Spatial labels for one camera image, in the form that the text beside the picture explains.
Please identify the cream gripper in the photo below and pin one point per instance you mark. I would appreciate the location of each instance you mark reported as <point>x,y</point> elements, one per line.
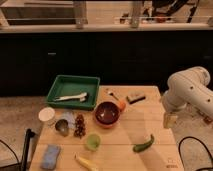
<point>169,120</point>

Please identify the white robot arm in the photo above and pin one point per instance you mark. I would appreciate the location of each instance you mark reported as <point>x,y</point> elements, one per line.
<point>187,87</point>

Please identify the green plastic cup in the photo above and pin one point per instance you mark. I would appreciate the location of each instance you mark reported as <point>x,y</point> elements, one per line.
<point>93,142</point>

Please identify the metal cup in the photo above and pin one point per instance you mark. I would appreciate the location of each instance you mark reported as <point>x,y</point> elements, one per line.
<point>62,127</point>

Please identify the white round lid cup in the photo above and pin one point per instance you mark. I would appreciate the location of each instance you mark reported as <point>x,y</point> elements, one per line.
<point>47,115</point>

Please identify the black brush block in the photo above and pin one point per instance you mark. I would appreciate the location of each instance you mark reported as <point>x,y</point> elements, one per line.
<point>133,98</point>

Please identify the orange round fruit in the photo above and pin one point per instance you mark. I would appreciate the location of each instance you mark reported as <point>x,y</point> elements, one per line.
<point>121,105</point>

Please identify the dark red bowl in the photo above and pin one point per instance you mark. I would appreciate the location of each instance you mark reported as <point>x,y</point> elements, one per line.
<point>106,114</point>

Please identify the brown grape bunch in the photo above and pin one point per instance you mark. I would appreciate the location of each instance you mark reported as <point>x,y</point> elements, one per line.
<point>80,129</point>

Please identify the clear plastic bag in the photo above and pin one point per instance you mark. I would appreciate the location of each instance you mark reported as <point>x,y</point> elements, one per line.
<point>69,117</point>

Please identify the green plastic tray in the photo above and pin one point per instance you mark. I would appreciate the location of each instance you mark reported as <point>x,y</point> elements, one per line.
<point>69,85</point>

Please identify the blue sponge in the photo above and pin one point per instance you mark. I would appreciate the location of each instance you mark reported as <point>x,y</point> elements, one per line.
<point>50,156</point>

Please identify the black chair frame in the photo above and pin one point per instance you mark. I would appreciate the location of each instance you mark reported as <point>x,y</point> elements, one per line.
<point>22,163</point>

